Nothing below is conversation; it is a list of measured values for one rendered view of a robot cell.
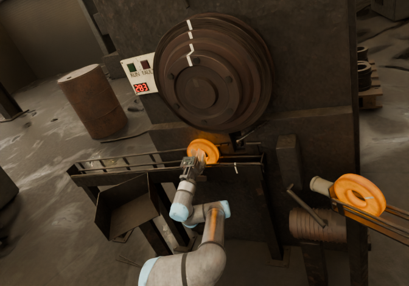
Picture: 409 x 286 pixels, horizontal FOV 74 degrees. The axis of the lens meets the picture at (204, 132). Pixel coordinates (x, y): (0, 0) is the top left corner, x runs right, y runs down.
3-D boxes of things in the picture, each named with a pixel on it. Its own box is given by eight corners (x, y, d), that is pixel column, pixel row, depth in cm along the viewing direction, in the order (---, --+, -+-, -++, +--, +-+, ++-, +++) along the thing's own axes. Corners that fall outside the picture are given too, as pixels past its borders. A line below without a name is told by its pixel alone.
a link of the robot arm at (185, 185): (196, 198, 115) (180, 197, 119) (199, 188, 118) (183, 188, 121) (188, 188, 110) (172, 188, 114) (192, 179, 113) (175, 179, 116)
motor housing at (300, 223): (305, 270, 144) (290, 200, 118) (352, 277, 134) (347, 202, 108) (304, 295, 134) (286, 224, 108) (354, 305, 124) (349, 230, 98)
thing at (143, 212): (154, 273, 170) (98, 192, 135) (193, 256, 172) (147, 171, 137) (157, 305, 153) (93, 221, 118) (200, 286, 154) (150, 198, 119)
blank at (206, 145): (184, 140, 133) (181, 145, 131) (211, 136, 125) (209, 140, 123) (197, 165, 140) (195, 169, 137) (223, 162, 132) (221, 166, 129)
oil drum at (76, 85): (107, 118, 436) (78, 67, 392) (136, 115, 409) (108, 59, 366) (82, 140, 391) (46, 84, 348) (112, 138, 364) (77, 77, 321)
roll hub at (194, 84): (185, 122, 113) (159, 58, 99) (250, 116, 100) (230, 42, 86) (179, 129, 108) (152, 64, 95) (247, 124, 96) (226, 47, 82)
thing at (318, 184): (321, 184, 107) (318, 173, 104) (342, 193, 99) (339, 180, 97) (311, 193, 105) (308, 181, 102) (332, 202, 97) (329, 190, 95)
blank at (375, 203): (358, 212, 96) (352, 218, 95) (331, 176, 98) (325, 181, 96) (397, 212, 82) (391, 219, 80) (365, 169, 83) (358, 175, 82)
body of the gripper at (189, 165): (198, 154, 119) (190, 178, 112) (206, 165, 125) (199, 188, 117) (183, 155, 123) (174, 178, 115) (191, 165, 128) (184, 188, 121)
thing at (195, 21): (182, 129, 129) (142, 30, 106) (283, 120, 108) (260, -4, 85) (177, 137, 124) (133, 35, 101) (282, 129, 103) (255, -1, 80)
